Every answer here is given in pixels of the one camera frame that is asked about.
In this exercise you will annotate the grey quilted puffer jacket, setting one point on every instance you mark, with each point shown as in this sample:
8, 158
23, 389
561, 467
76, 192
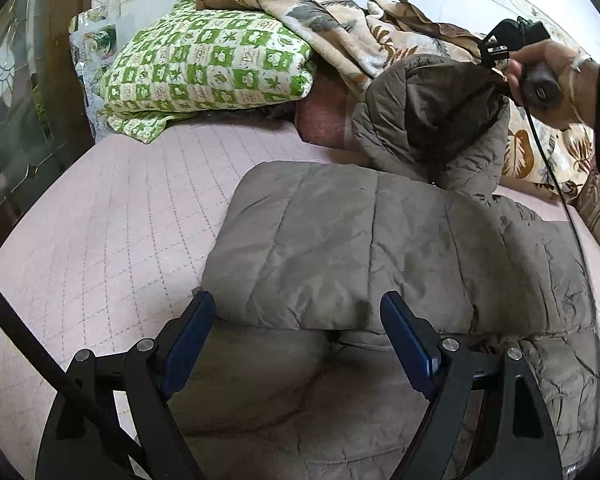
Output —
298, 379

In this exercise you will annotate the person's right hand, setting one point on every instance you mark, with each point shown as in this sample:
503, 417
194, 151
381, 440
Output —
576, 76

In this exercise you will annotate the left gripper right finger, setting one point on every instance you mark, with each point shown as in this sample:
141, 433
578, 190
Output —
487, 406

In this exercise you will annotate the reddish brown pillow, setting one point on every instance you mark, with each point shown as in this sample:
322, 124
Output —
324, 117

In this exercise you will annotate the green checkered pillow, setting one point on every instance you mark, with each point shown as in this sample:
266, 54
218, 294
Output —
191, 60

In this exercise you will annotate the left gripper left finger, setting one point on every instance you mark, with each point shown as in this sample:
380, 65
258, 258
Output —
132, 389

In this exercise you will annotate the pink quilted bed sheet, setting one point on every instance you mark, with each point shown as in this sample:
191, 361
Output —
115, 246

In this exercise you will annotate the dark wooden glass door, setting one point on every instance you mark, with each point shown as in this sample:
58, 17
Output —
43, 125

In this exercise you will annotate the plastic wrapped item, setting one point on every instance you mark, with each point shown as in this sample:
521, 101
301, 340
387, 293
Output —
94, 45

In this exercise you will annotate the leaf pattern fleece blanket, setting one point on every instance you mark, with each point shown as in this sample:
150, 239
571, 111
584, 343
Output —
359, 43

